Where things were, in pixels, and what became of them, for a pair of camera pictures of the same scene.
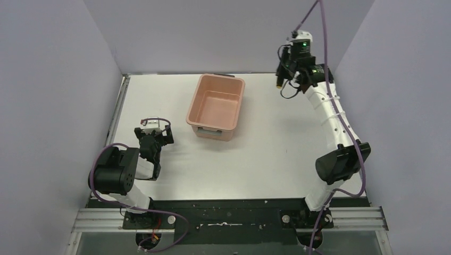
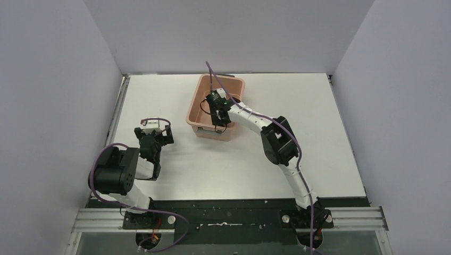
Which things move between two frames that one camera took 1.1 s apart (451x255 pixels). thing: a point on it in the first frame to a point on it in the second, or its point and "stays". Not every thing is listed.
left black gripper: [164, 136] stays
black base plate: [229, 221] stays
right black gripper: [281, 73] to [218, 121]
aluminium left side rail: [113, 127] stays
